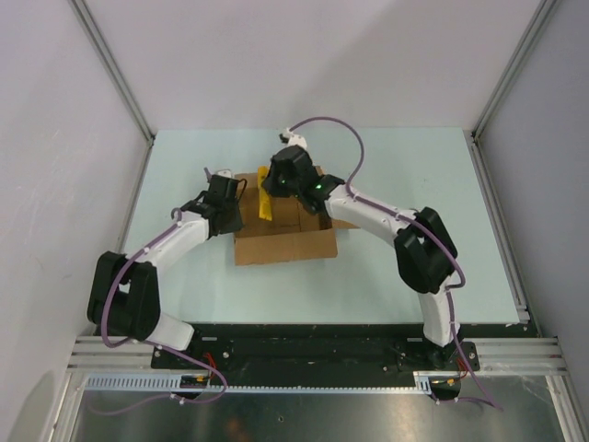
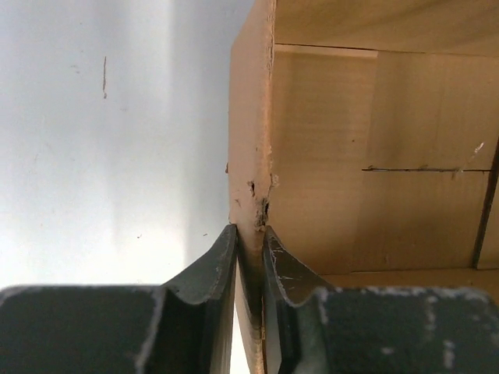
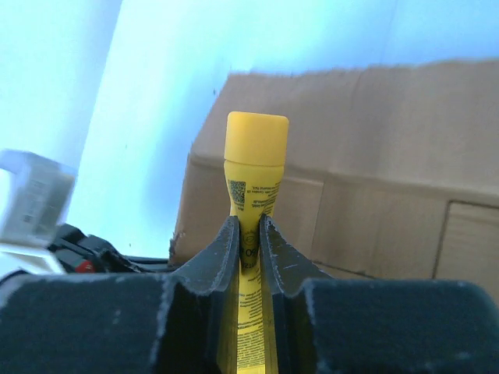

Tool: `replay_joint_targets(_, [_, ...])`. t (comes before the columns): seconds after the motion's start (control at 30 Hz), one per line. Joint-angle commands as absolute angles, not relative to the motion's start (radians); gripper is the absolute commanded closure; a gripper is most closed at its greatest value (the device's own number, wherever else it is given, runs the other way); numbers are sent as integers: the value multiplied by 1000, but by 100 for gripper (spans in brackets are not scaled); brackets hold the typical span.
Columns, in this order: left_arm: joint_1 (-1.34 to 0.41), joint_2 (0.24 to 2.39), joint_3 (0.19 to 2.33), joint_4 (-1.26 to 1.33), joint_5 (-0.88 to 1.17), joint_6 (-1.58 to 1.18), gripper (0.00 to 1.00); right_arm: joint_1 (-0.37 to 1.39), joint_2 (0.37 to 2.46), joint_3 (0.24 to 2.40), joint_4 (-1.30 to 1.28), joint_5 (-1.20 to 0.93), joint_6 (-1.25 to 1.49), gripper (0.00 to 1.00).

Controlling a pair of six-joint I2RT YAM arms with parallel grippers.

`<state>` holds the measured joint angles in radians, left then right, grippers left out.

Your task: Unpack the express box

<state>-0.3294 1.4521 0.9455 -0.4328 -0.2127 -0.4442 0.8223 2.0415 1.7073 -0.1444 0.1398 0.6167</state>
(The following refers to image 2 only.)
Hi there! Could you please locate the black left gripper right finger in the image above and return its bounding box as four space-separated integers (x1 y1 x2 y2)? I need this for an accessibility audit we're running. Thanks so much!
263 229 498 373

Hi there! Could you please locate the brown cardboard express box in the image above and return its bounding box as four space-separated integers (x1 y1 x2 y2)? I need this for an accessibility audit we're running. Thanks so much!
227 1 498 373

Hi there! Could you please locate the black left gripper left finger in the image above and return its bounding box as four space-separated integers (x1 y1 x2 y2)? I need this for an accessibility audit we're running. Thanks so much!
1 224 237 373

